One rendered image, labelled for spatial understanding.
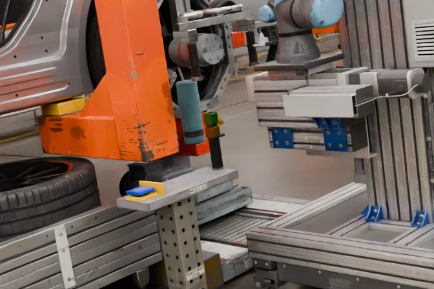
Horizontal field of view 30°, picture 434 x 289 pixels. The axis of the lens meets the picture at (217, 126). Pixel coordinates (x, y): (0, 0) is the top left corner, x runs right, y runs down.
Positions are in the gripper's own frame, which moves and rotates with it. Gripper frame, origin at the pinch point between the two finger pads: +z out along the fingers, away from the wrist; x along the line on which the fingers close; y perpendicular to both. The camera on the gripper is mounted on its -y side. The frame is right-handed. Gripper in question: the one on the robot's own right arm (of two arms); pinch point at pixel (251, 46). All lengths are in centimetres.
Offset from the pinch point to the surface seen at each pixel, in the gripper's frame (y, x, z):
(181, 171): -43, -7, 43
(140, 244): -62, 2, 76
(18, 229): -45, -13, 116
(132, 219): -52, 2, 78
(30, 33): 20, -44, 77
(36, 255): -51, 2, 119
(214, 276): -78, 20, 58
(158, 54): 6, 10, 60
